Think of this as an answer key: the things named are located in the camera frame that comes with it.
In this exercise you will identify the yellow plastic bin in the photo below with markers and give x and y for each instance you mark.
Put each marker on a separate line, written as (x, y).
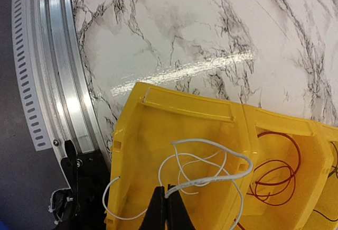
(168, 137)

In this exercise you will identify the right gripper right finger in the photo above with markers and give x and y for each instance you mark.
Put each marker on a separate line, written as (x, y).
(177, 215)

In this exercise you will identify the aluminium front rail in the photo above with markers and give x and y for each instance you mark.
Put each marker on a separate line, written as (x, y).
(51, 78)

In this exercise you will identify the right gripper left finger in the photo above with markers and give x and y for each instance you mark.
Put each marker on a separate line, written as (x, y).
(155, 216)

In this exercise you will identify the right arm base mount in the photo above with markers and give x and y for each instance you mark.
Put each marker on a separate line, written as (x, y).
(80, 205)

